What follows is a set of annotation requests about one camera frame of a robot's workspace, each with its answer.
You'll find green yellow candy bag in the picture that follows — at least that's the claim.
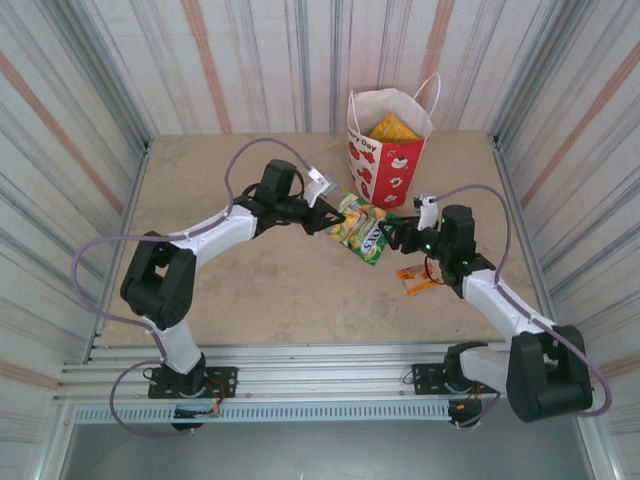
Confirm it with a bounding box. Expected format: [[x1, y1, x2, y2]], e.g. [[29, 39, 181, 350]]
[[324, 188, 390, 268]]

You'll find red white paper bag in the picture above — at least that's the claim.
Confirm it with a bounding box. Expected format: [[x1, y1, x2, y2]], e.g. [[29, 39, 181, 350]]
[[345, 72, 444, 211]]

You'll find small orange snack packet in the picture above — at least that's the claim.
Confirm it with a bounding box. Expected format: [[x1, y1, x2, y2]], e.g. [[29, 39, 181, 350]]
[[396, 263, 444, 298]]

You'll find yellow orange snack pouch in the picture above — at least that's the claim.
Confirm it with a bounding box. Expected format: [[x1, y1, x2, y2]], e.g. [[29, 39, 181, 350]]
[[369, 112, 422, 142]]

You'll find right base black connector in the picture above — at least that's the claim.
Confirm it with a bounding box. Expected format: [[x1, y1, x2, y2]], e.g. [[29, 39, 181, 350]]
[[447, 399, 484, 431]]

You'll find base black connector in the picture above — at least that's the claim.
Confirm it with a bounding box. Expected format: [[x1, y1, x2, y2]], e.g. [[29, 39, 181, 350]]
[[447, 399, 484, 431], [171, 407, 221, 433]]

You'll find left base black connector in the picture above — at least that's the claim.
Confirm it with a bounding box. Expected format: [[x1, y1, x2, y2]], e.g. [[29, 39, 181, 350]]
[[171, 407, 221, 433]]

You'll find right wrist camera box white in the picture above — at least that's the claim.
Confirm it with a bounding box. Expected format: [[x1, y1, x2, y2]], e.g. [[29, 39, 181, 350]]
[[412, 193, 441, 232]]

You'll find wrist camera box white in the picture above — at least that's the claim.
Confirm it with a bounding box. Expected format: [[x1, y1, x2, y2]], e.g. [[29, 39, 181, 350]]
[[412, 193, 441, 232], [303, 167, 335, 209]]

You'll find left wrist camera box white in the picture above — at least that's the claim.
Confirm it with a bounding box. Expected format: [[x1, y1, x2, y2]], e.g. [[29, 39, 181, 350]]
[[303, 167, 335, 209]]

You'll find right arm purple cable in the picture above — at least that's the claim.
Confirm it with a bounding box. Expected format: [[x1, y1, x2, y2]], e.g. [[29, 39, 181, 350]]
[[429, 184, 614, 431]]

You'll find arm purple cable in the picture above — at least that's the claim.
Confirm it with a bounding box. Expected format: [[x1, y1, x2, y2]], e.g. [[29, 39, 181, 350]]
[[72, 138, 316, 440], [429, 184, 614, 431]]

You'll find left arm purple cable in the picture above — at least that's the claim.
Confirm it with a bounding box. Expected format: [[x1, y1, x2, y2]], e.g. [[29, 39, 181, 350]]
[[72, 138, 316, 440]]

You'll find metal table side rail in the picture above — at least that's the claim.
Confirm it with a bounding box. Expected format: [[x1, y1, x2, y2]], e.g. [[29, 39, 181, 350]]
[[491, 133, 569, 354], [82, 141, 153, 364]]

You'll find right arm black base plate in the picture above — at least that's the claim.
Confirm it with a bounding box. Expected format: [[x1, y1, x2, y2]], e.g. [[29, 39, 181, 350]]
[[410, 363, 503, 396]]

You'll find aluminium mounting rail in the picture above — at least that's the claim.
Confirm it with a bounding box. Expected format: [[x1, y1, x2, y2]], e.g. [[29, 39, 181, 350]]
[[52, 342, 597, 404]]

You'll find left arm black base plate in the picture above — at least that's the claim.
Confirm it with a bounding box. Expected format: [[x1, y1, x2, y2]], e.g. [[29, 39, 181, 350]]
[[147, 366, 239, 400]]

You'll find grey slotted cable duct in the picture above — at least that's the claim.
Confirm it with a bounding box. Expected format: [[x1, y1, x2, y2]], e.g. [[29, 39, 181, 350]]
[[72, 402, 451, 425]]

